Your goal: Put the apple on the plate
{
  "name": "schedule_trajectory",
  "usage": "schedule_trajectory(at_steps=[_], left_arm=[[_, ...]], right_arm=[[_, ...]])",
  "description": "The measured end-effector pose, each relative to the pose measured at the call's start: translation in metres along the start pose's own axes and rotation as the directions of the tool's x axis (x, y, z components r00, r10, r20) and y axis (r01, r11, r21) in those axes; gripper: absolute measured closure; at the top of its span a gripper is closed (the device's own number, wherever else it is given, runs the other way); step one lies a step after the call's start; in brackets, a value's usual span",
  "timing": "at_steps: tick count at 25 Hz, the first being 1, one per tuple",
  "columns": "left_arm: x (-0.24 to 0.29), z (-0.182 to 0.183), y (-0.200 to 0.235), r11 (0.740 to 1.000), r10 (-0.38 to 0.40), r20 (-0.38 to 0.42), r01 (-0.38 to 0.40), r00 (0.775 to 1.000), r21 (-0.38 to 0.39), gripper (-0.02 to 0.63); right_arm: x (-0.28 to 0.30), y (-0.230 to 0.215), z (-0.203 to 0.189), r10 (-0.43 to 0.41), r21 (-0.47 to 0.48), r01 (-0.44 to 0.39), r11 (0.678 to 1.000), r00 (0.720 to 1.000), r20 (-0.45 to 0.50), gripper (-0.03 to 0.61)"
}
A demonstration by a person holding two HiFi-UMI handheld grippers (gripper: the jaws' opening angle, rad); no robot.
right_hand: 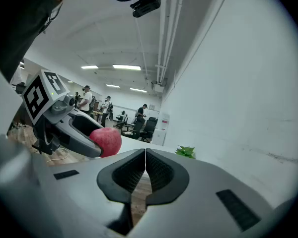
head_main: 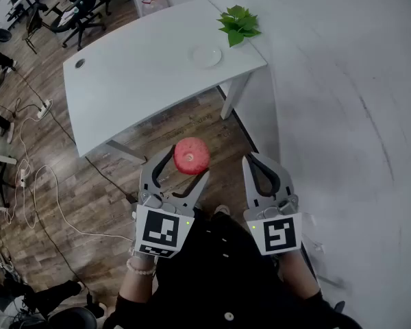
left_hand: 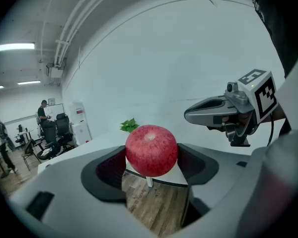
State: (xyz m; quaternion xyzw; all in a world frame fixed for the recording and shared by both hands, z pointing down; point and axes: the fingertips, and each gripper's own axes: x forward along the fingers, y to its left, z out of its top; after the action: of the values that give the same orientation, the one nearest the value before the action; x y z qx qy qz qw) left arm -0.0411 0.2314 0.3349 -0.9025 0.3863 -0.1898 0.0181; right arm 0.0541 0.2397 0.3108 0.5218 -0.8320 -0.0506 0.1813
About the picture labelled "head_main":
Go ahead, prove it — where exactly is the white table leg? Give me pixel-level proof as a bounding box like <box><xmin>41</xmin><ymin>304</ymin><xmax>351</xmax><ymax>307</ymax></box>
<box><xmin>220</xmin><ymin>73</ymin><xmax>253</xmax><ymax>120</ymax></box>

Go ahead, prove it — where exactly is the person's left forearm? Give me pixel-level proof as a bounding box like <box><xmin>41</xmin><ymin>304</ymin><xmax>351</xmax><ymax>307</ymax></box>
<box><xmin>118</xmin><ymin>254</ymin><xmax>158</xmax><ymax>303</ymax></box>

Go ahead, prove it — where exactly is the long white floor cable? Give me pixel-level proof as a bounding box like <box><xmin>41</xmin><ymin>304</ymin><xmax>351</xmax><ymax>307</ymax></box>
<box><xmin>5</xmin><ymin>114</ymin><xmax>135</xmax><ymax>245</ymax></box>

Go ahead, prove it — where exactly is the red apple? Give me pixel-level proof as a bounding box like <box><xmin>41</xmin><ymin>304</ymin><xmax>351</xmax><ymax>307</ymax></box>
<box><xmin>173</xmin><ymin>137</ymin><xmax>212</xmax><ymax>175</ymax></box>

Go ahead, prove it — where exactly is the person's black clothing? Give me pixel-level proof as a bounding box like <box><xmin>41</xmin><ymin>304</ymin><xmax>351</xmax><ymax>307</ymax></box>
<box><xmin>102</xmin><ymin>206</ymin><xmax>364</xmax><ymax>329</ymax></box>

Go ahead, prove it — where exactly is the person's right forearm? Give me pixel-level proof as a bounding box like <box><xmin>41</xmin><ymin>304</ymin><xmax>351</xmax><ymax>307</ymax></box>
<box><xmin>279</xmin><ymin>250</ymin><xmax>321</xmax><ymax>301</ymax></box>

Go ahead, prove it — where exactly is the black chair base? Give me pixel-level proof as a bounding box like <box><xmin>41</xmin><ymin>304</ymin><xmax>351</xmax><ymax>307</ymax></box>
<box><xmin>316</xmin><ymin>274</ymin><xmax>347</xmax><ymax>318</ymax></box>

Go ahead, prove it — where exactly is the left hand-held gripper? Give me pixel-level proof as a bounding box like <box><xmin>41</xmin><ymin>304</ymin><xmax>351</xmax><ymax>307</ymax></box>
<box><xmin>134</xmin><ymin>144</ymin><xmax>210</xmax><ymax>259</ymax></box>

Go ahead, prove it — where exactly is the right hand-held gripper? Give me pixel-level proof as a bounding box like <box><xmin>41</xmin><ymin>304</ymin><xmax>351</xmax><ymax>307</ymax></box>
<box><xmin>242</xmin><ymin>151</ymin><xmax>303</xmax><ymax>256</ymax></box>

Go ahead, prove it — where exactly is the clear water bottle red cap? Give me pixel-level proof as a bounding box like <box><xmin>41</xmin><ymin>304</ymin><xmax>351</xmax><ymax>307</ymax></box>
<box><xmin>140</xmin><ymin>0</ymin><xmax>169</xmax><ymax>16</ymax></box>

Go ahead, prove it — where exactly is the pale bead bracelet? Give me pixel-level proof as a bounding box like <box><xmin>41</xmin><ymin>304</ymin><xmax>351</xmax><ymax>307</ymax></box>
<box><xmin>125</xmin><ymin>257</ymin><xmax>158</xmax><ymax>276</ymax></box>

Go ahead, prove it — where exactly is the white round plate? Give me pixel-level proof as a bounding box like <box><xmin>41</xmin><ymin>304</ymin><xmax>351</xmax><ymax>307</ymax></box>
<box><xmin>191</xmin><ymin>45</ymin><xmax>223</xmax><ymax>69</ymax></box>

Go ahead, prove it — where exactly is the green leafy potted plant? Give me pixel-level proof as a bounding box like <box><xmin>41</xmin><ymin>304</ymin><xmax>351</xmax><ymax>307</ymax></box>
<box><xmin>216</xmin><ymin>4</ymin><xmax>262</xmax><ymax>48</ymax></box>

